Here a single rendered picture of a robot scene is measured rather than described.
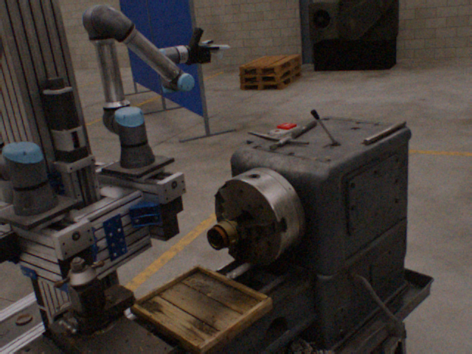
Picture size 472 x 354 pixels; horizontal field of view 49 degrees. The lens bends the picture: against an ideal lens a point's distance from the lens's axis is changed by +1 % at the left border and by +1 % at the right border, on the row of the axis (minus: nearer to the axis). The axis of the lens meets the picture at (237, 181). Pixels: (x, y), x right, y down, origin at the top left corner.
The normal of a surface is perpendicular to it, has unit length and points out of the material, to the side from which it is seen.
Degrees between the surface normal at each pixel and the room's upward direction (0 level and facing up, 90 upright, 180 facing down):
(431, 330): 0
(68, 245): 90
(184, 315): 0
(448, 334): 0
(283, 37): 90
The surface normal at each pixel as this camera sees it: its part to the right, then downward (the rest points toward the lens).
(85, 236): 0.81, 0.13
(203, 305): -0.10, -0.93
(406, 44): -0.46, 0.36
